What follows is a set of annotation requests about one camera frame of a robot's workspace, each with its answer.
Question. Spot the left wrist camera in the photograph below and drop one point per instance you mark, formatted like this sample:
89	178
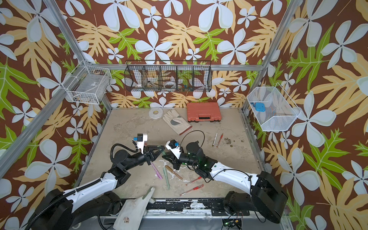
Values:
139	141

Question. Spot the light green pen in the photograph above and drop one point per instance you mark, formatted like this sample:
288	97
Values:
166	178

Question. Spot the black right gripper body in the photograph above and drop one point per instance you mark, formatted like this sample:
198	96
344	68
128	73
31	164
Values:
186	159

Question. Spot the white marker pen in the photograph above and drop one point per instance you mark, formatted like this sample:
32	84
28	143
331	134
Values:
215	140

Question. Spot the white wire basket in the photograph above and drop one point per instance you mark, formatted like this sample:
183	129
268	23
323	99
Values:
281	110
87	84

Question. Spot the aluminium frame post right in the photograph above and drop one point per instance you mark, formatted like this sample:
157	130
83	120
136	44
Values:
280	33

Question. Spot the white green glove front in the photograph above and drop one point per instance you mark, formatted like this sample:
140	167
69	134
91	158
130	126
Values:
131	214

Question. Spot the white wire basket right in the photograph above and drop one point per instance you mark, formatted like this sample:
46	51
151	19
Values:
281	110

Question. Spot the pink pen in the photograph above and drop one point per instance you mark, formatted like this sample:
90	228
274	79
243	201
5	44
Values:
156	171

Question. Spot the black wire basket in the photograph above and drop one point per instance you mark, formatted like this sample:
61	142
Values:
168	75

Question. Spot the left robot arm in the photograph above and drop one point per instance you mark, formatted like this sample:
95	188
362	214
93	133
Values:
60	210

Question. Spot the blue object in basket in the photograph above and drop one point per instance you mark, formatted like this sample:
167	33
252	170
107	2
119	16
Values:
259	107

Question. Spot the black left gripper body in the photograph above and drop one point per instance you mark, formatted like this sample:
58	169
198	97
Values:
147	158

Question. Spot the red plastic tool case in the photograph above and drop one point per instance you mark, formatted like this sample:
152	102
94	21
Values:
207	111

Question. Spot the red gel pen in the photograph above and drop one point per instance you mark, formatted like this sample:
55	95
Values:
191	190
218	143
191	182

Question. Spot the aluminium frame post left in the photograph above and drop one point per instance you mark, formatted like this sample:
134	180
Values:
70	39

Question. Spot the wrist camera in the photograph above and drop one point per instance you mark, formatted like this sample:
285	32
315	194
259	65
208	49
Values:
174	147
139	141

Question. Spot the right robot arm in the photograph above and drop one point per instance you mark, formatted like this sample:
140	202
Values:
260	192

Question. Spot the white tape roll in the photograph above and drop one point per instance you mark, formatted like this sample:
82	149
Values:
155	113

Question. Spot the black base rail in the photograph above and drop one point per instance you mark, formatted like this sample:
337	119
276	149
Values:
192	207

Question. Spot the beige work glove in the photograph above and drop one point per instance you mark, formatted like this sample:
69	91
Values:
176	122

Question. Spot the brown pen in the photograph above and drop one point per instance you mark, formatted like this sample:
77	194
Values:
172	171

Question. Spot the aluminium frame post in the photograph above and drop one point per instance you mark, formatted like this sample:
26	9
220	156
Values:
280	33
70	39

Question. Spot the white wire basket left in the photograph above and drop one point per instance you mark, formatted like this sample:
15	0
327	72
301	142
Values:
87	84

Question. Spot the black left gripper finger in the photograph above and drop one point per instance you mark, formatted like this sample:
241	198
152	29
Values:
156	153
149	147

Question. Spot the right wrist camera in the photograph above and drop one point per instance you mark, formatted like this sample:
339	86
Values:
174	147

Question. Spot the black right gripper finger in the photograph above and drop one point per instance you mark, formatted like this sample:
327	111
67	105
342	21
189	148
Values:
171	160
168	155

